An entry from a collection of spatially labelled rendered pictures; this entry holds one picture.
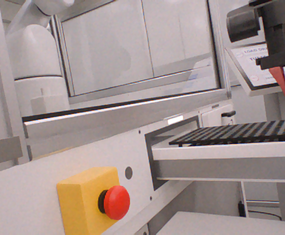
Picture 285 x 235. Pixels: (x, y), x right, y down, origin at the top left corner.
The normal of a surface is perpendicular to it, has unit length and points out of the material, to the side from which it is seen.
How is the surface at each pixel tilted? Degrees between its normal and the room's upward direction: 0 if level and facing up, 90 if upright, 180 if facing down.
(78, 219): 90
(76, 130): 90
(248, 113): 90
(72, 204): 90
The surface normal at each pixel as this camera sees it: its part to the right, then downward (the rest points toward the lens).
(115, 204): 0.66, -0.13
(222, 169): -0.54, 0.14
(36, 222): 0.83, -0.11
